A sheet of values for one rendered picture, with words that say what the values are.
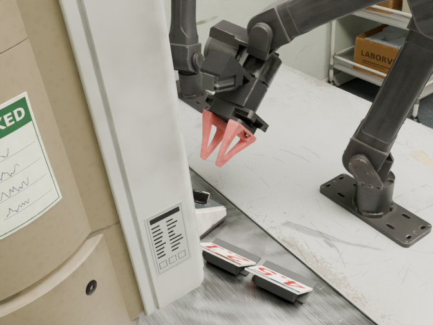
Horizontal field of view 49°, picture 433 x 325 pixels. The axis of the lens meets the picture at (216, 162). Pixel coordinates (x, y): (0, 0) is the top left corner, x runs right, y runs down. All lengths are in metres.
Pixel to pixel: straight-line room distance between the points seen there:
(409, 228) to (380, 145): 0.16
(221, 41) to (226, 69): 0.11
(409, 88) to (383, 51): 2.18
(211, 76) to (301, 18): 0.15
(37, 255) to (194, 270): 0.08
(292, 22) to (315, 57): 2.34
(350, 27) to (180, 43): 2.15
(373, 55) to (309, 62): 0.38
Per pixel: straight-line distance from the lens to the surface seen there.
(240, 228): 0.86
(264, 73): 0.80
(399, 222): 0.87
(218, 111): 0.78
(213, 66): 0.73
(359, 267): 0.80
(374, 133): 0.78
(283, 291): 0.74
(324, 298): 0.75
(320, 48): 3.09
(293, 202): 0.91
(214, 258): 0.78
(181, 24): 1.19
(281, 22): 0.75
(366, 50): 2.99
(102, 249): 0.19
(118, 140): 0.17
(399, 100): 0.75
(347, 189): 0.93
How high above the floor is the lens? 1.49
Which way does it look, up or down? 35 degrees down
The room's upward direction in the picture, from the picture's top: 6 degrees counter-clockwise
